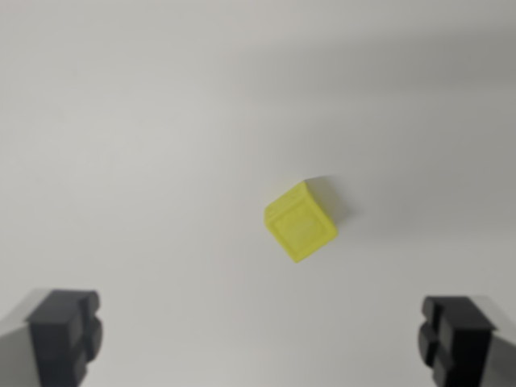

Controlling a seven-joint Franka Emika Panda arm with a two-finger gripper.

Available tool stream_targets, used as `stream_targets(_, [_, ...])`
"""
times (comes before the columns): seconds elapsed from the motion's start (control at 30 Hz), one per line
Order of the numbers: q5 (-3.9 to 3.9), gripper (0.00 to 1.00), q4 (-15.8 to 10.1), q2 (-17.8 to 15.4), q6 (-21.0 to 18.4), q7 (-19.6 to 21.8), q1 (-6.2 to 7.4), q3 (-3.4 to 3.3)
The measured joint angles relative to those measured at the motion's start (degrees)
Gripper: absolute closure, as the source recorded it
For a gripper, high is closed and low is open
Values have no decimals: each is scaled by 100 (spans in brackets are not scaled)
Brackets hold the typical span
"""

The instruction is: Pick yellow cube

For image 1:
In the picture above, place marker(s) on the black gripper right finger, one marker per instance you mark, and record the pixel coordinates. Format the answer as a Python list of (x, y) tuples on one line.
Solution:
[(463, 342)]

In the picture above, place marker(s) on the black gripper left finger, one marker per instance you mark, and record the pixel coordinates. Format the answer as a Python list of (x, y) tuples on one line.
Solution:
[(56, 342)]

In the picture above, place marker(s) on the yellow cube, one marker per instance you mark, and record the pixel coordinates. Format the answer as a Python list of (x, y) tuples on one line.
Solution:
[(300, 225)]

